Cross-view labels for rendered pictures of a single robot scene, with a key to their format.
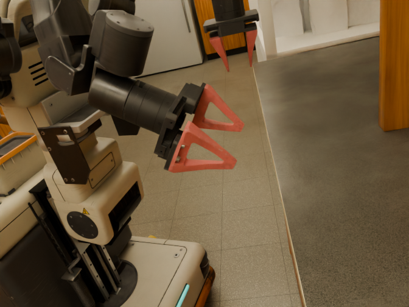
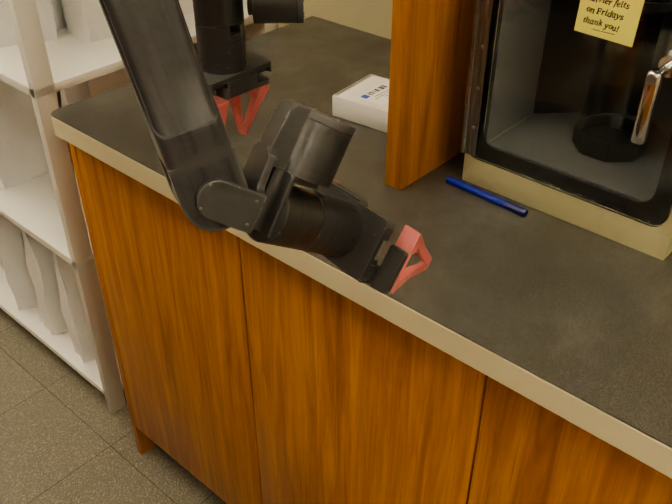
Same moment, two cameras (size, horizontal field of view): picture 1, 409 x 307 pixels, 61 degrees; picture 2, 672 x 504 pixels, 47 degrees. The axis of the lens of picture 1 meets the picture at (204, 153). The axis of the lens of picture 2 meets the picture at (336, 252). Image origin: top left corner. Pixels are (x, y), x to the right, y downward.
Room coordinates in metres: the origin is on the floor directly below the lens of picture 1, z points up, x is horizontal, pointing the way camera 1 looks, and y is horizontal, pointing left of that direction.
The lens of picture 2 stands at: (0.11, 0.58, 1.55)
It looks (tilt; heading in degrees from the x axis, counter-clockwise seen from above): 36 degrees down; 301
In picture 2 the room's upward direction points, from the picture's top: straight up
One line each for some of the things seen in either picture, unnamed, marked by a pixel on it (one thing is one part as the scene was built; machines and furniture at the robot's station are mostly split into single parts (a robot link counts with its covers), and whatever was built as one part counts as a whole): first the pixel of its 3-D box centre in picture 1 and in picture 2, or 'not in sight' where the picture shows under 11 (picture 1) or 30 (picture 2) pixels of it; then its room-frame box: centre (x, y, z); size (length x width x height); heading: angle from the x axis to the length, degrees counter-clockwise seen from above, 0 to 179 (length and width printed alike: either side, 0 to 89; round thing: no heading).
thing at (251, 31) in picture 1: (240, 44); (232, 103); (0.68, -0.12, 1.13); 0.07 x 0.07 x 0.09; 79
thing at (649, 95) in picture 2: not in sight; (653, 101); (0.22, -0.33, 1.17); 0.05 x 0.03 x 0.10; 79
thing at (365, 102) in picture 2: not in sight; (388, 105); (0.68, -0.55, 0.96); 0.16 x 0.12 x 0.04; 175
